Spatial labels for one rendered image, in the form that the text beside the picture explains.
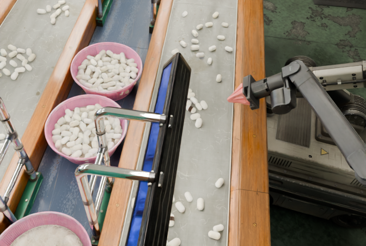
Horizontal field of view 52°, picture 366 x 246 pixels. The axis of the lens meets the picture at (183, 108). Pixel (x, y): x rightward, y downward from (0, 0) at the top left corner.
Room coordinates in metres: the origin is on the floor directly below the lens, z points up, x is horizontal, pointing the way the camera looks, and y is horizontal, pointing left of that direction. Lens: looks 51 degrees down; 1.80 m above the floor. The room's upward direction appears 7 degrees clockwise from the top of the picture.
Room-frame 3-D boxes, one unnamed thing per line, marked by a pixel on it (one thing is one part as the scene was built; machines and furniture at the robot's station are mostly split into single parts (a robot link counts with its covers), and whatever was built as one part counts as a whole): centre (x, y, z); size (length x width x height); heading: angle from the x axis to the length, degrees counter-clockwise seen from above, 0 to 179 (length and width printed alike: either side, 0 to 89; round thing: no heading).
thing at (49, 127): (0.71, 0.31, 0.72); 0.27 x 0.27 x 0.10
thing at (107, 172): (0.44, 0.12, 0.90); 0.20 x 0.19 x 0.45; 179
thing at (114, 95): (0.99, 0.31, 0.72); 0.27 x 0.27 x 0.10
